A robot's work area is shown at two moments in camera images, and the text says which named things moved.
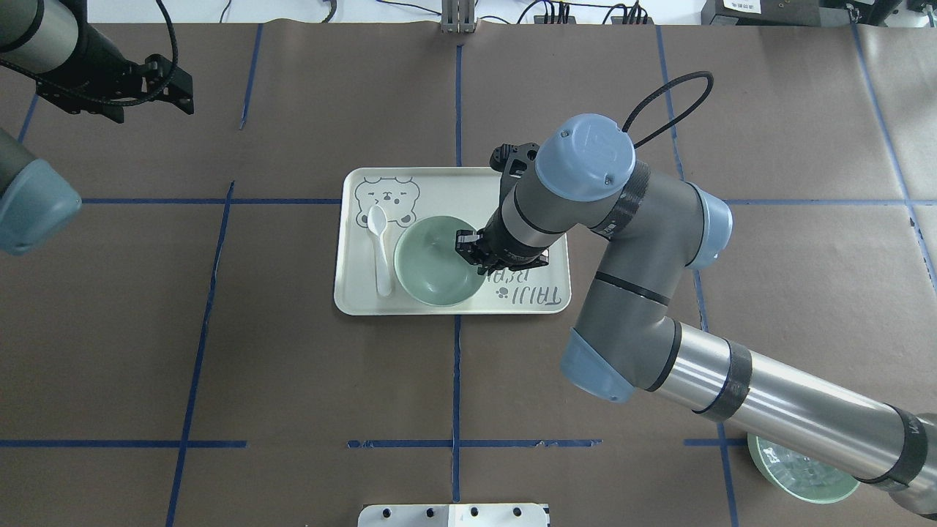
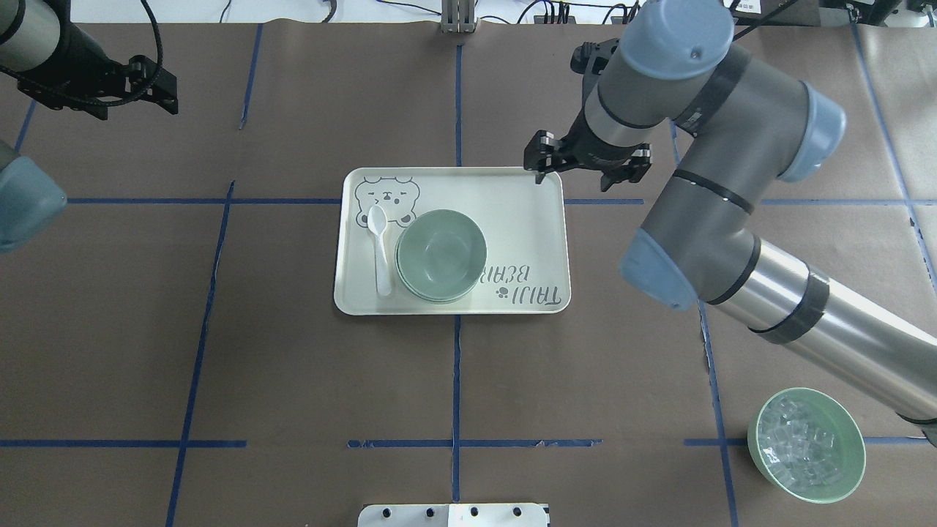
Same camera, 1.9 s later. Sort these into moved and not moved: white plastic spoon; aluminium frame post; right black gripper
Moved: right black gripper
Not moved: white plastic spoon; aluminium frame post
